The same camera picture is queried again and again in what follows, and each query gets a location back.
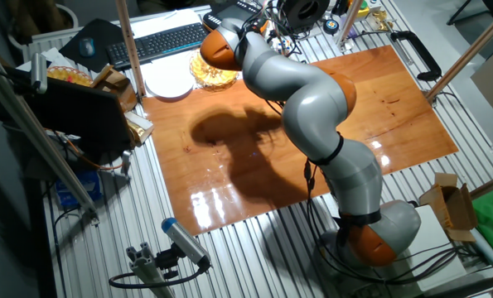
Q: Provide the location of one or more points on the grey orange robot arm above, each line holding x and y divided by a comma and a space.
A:
312, 107

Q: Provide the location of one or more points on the white round plate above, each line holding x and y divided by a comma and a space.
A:
169, 85

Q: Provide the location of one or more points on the gold white packaged box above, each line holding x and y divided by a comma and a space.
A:
140, 128

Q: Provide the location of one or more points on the black computer keyboard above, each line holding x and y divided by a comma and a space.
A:
159, 43

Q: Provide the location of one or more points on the black orange teach pendant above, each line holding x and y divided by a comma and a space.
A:
229, 10

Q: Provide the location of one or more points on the brown wooden box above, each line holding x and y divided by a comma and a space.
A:
117, 89

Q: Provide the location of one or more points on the black round spool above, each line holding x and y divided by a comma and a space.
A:
304, 12

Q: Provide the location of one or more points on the black round tape measure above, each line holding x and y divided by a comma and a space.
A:
332, 26

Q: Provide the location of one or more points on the white paper sheet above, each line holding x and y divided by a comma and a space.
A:
163, 18

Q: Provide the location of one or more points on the brown wooden board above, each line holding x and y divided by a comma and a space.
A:
395, 103

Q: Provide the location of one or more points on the short aluminium profile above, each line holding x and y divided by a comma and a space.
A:
146, 269

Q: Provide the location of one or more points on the black monitor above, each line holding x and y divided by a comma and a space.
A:
80, 116

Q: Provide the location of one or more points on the blue box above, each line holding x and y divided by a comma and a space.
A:
80, 190

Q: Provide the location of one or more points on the black mouse pad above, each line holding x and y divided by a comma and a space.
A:
101, 37

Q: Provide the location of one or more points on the brass metal fitting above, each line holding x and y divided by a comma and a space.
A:
379, 20

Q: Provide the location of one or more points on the open cardboard box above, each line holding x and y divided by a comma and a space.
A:
453, 207

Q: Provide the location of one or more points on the white round bin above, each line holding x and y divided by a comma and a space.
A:
66, 12

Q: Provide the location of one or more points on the black chair base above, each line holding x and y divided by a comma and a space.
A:
461, 10

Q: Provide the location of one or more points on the pale blue roll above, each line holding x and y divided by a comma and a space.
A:
486, 253

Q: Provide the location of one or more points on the silver camera with blue cap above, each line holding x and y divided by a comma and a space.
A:
186, 241

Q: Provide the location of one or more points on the small metal bracket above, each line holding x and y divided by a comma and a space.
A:
126, 163

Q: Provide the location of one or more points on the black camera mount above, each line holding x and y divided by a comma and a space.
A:
167, 260

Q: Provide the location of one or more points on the wooden frame post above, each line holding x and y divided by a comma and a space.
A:
492, 185
478, 43
130, 49
349, 20

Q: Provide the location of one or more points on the aluminium frame beam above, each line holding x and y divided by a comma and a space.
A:
43, 140

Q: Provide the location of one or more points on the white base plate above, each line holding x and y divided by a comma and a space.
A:
434, 232

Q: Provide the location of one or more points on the silver grey camera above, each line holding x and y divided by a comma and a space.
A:
39, 72

